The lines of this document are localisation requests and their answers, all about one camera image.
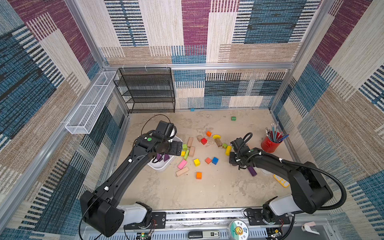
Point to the round green logo sticker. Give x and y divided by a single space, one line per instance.
238 230

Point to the yellow cylinder block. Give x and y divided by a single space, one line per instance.
228 150

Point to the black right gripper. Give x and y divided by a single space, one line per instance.
235 159

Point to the red cube block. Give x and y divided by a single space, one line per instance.
204 141

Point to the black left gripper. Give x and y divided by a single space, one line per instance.
175 151

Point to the blue cube block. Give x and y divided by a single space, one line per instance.
215 160

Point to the lime green flat block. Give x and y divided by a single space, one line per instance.
186 154

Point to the white wire mesh basket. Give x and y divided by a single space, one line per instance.
87 113

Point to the black wire shelf rack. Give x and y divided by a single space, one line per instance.
147 90

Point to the white plastic storage bin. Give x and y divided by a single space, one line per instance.
161 165

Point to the natural wood block upright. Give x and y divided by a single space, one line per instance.
192 151

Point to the striped dark wood block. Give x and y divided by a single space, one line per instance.
218 142

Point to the red pen holder cup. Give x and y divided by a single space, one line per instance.
273 139

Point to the long natural wood block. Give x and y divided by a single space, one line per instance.
182 171

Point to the red-orange small cube block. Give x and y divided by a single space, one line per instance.
208 161

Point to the purple cube block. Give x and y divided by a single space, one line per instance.
158 157

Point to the purple cylinder block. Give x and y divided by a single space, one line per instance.
252 171

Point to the purple triangle block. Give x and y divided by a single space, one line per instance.
166 157

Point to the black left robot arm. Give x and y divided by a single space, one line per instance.
101 207

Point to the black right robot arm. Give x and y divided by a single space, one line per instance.
310 190

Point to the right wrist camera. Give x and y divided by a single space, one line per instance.
238 143

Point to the orange cube block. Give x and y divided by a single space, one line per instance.
199 176

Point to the yellow calculator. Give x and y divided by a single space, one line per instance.
282 181

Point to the pink rectangular block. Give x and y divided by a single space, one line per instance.
182 164

